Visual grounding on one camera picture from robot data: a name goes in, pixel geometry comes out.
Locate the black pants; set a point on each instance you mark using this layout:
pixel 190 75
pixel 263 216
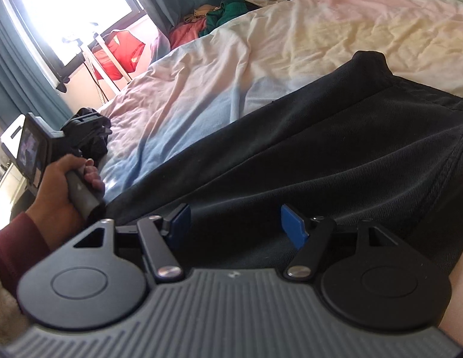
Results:
pixel 328 138

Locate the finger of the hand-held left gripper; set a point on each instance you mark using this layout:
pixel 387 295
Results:
pixel 87 126

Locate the white dresser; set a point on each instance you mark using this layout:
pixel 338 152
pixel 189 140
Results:
pixel 7 182

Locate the pink cloth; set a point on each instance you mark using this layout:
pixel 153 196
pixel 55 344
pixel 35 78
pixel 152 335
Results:
pixel 186 31

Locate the beige cloth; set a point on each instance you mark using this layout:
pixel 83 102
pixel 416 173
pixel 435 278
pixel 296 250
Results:
pixel 201 11

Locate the teal curtain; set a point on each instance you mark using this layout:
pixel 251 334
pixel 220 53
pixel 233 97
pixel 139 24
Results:
pixel 22 93
pixel 171 0

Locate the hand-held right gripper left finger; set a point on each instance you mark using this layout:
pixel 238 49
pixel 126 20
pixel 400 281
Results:
pixel 179 227

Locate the red garment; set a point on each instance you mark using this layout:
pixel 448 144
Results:
pixel 121 50

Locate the black framed window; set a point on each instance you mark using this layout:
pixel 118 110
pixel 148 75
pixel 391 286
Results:
pixel 67 3

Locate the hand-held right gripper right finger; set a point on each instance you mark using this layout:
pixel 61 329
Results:
pixel 294 225

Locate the pastel bed blanket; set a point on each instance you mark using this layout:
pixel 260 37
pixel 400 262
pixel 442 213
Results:
pixel 291 44

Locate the person's left forearm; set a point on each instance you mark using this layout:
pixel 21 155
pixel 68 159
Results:
pixel 15 250

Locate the garment steamer stand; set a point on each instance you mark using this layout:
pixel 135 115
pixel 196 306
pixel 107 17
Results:
pixel 88 57

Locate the white chair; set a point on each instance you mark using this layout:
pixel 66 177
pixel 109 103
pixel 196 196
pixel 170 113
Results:
pixel 9 138

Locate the person's left hand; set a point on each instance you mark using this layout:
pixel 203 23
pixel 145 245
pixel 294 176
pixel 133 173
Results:
pixel 52 201

